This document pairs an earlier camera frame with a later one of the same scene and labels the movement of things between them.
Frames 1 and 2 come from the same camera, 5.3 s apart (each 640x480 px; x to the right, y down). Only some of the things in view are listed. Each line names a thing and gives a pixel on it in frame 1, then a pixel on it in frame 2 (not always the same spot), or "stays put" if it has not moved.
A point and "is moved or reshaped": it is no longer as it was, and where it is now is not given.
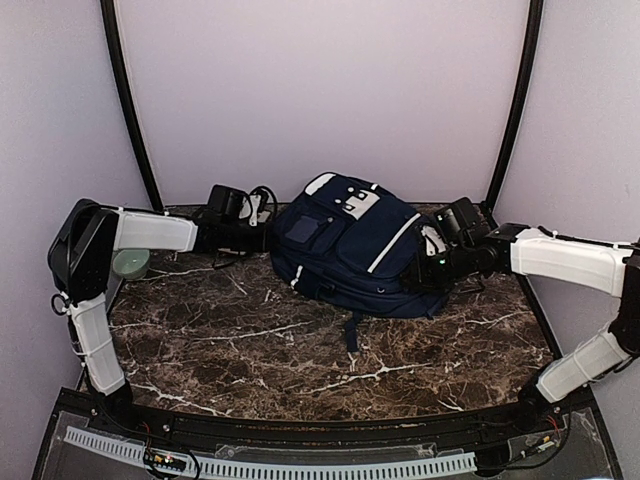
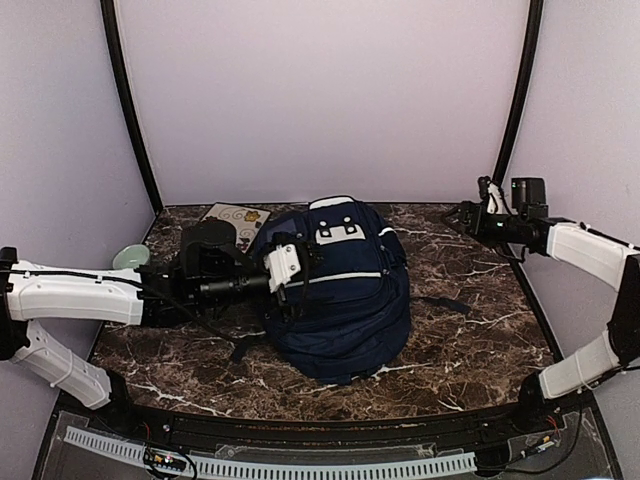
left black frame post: (108, 13) stays put
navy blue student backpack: (345, 243) is moved or reshaped
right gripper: (421, 276) to (468, 209)
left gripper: (259, 243) to (281, 305)
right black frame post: (523, 99) stays put
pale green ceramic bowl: (131, 264) stays put
